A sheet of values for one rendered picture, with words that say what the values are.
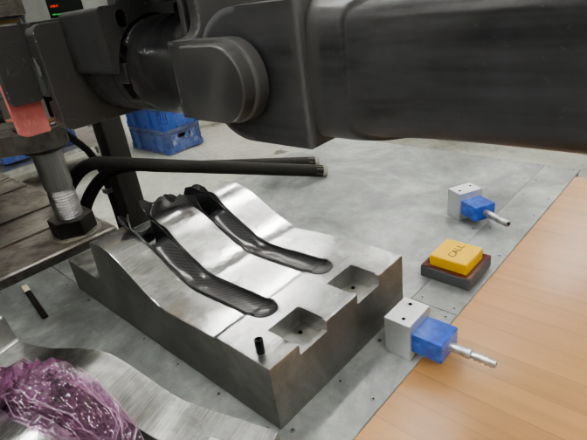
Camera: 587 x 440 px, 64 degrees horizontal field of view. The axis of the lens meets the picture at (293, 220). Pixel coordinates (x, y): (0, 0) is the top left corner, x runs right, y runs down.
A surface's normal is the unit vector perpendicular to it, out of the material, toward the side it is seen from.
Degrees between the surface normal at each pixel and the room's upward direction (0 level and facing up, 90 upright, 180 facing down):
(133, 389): 29
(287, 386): 90
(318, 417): 0
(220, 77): 90
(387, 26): 87
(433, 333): 0
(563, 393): 0
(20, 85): 89
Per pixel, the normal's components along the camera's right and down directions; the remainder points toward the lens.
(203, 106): -0.66, 0.41
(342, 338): 0.73, 0.22
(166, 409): 0.18, -0.81
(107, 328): -0.12, -0.89
